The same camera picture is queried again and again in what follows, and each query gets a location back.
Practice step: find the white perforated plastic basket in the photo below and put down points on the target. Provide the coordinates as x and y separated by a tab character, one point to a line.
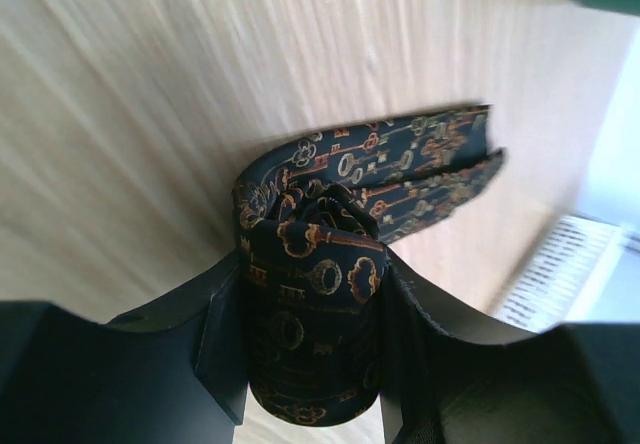
565	273

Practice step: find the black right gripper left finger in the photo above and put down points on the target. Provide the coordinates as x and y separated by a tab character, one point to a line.
170	371

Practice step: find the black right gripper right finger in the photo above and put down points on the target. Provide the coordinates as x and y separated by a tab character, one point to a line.
452	374

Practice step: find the black tie with gold keys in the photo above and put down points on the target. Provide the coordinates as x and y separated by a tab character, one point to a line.
314	219

